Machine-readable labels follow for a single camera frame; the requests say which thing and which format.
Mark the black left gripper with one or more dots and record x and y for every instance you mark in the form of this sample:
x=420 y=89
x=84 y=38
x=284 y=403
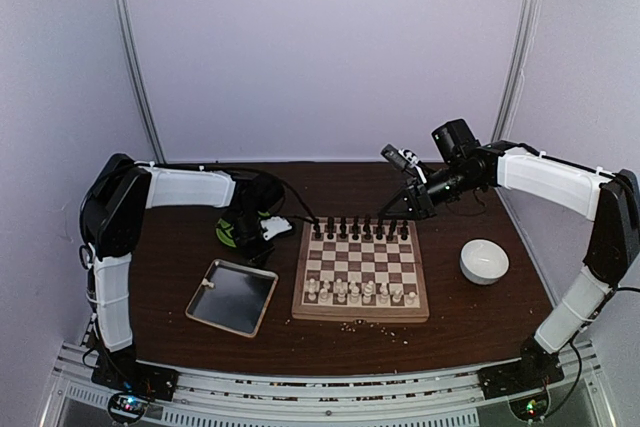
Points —
x=252 y=256

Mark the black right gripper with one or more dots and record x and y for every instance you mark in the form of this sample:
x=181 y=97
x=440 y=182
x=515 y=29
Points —
x=426 y=207

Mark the aluminium frame post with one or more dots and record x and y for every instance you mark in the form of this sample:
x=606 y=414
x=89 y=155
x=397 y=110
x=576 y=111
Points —
x=136 y=78
x=525 y=31

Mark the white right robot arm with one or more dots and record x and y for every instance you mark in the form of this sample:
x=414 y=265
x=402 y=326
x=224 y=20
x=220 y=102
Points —
x=580 y=224

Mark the aluminium frame post right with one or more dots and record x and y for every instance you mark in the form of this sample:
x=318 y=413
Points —
x=525 y=31

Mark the white chess king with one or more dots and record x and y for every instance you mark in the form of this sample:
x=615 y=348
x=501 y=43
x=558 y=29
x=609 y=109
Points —
x=368 y=291

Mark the wooden chess board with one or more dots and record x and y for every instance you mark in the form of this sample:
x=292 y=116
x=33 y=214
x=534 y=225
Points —
x=398 y=264

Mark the green plate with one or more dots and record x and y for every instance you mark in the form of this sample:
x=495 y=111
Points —
x=226 y=233

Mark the white bowl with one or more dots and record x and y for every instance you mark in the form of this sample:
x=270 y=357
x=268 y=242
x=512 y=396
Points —
x=483 y=262

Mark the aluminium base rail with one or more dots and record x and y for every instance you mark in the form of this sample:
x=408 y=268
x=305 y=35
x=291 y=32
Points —
x=445 y=397

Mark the black chess pieces row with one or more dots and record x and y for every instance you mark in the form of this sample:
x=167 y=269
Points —
x=362 y=229

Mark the metal tray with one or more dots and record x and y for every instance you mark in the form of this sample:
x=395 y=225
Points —
x=238 y=302

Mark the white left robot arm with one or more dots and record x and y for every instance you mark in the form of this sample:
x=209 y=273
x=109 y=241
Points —
x=110 y=221

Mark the aluminium frame post left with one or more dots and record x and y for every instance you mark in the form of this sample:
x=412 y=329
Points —
x=136 y=78

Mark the white chess knight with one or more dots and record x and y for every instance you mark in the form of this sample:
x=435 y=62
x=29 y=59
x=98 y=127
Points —
x=324 y=296

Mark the white chess queen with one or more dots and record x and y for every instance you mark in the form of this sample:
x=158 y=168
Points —
x=354 y=294

